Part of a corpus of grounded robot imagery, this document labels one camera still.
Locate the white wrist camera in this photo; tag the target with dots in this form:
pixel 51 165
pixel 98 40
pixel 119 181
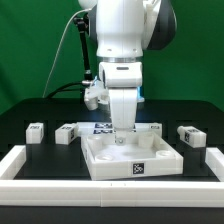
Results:
pixel 96 97

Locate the AprilTag base sheet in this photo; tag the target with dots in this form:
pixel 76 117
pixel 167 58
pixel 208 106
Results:
pixel 86 128

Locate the white U-shaped fence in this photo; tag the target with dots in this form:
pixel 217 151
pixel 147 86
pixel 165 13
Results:
pixel 15 192

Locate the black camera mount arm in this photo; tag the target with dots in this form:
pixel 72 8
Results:
pixel 81 24

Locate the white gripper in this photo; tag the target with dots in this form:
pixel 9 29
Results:
pixel 123 106

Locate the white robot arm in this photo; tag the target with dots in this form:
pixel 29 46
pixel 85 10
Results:
pixel 124 29

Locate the white square tabletop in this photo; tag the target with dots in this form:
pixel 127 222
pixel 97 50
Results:
pixel 143 154

